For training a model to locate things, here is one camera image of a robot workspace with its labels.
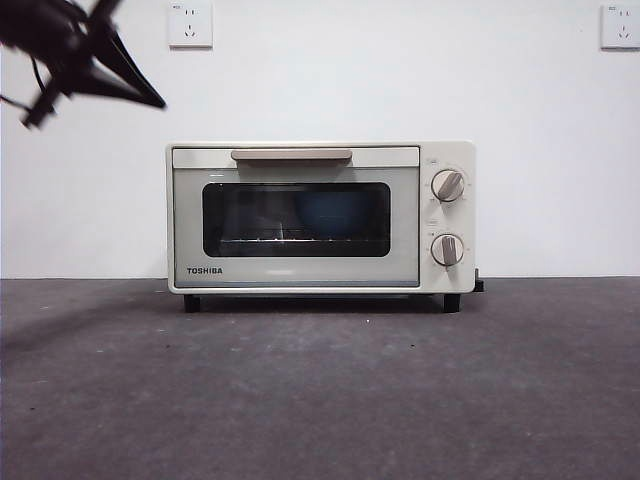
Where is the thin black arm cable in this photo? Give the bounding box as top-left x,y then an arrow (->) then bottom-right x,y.
0,52 -> 46,111

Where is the blue ribbed bowl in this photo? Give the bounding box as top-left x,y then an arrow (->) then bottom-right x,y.
292,192 -> 374,239

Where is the white wall socket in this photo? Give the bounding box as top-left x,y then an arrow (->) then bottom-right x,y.
600,4 -> 640,51
168,3 -> 214,50

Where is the cream oven knob beige grip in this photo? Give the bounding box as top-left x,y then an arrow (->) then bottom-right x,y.
430,168 -> 467,204
430,232 -> 466,274

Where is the metal wire oven rack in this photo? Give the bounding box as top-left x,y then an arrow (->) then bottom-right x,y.
219,234 -> 389,248

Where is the cream Toshiba toaster oven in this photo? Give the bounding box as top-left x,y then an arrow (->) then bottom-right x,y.
165,140 -> 476,314

